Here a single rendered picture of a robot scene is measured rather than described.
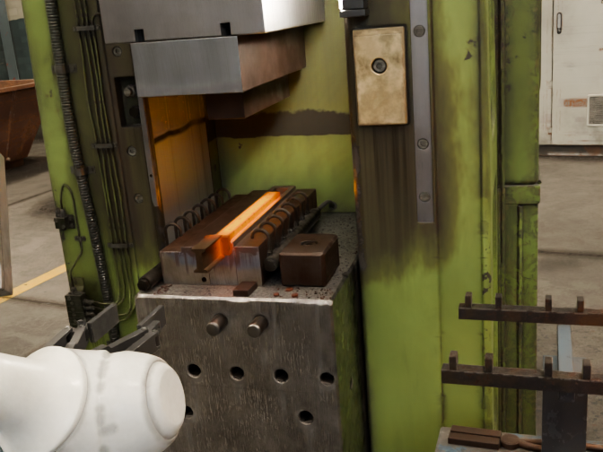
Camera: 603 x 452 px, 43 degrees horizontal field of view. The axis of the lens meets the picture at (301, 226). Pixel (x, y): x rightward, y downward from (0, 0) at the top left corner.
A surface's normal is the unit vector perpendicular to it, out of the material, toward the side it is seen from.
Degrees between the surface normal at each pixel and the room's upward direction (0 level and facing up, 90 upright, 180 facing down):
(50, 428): 76
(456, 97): 90
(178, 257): 90
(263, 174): 90
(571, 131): 90
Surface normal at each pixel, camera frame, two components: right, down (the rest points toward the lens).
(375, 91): -0.26, 0.29
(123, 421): 0.14, 0.03
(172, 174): 0.96, 0.00
